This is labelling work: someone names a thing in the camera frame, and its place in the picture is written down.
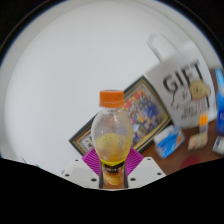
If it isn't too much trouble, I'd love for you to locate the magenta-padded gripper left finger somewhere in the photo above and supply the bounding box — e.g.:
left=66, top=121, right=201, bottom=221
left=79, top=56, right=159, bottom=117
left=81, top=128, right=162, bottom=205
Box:
left=61, top=148, right=102, bottom=189

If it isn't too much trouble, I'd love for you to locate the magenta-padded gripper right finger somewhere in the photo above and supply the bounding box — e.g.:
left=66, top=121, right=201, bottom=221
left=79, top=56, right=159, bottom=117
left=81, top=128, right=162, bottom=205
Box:
left=123, top=148, right=167, bottom=189

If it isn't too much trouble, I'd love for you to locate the orange-capped clear drink bottle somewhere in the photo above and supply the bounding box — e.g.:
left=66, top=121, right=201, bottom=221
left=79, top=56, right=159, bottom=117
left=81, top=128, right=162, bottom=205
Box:
left=90, top=89, right=134, bottom=187

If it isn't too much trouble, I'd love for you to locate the blue tissue pack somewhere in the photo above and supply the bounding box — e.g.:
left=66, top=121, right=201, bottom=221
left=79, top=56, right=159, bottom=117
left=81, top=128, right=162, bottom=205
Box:
left=153, top=124, right=186, bottom=159

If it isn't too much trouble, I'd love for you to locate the framed group picture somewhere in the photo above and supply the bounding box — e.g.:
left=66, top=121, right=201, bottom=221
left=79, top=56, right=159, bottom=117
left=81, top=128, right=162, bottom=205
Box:
left=68, top=75, right=174, bottom=157

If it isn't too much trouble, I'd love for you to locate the puzzle cube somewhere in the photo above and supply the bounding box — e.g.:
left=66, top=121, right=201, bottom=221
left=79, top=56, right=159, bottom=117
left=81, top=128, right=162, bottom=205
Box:
left=198, top=114, right=210, bottom=129

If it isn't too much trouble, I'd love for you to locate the white printed paper bag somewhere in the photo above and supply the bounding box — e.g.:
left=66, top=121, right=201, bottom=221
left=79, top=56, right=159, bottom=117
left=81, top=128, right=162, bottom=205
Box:
left=144, top=32, right=218, bottom=129

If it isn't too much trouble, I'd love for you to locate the blue detergent bottle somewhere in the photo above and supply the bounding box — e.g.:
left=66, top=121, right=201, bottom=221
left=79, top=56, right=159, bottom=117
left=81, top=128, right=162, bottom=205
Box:
left=211, top=68, right=224, bottom=156

